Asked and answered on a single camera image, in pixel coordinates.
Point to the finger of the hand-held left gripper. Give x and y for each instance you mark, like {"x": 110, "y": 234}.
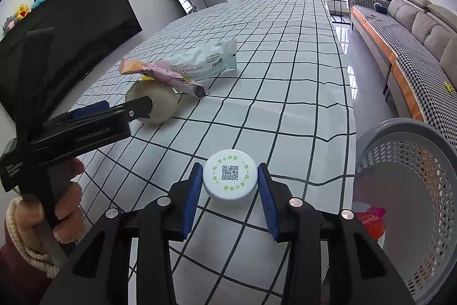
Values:
{"x": 135, "y": 109}
{"x": 89, "y": 110}

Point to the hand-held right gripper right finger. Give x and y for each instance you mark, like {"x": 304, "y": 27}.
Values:
{"x": 267, "y": 201}

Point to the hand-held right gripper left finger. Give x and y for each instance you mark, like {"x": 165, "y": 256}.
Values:
{"x": 189, "y": 201}

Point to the beige plush ball toy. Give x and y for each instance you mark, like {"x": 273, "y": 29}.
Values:
{"x": 164, "y": 105}

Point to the white round jar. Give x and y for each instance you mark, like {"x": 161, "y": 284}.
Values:
{"x": 230, "y": 183}

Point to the foil snack wrapper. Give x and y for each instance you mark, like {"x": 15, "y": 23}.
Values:
{"x": 167, "y": 74}

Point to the white plastic package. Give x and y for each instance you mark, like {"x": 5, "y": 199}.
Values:
{"x": 203, "y": 58}

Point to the red plastic bag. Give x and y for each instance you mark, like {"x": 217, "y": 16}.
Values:
{"x": 369, "y": 224}

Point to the grey perforated plastic basket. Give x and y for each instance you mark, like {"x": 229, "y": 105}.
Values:
{"x": 410, "y": 162}

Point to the person's left forearm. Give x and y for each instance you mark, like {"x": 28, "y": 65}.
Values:
{"x": 21, "y": 280}

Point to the person's left hand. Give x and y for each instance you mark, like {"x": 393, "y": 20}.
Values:
{"x": 69, "y": 205}

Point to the black curved television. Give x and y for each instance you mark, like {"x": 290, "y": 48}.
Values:
{"x": 71, "y": 22}

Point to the white grid tablecloth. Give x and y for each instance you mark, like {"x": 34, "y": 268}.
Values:
{"x": 285, "y": 94}

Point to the grey sofa with patterned cover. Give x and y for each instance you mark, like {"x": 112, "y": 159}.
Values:
{"x": 410, "y": 51}

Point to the small yellow toy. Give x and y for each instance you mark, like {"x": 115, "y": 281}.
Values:
{"x": 448, "y": 87}

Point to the dark blue cloth item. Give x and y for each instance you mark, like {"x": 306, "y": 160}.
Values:
{"x": 380, "y": 7}

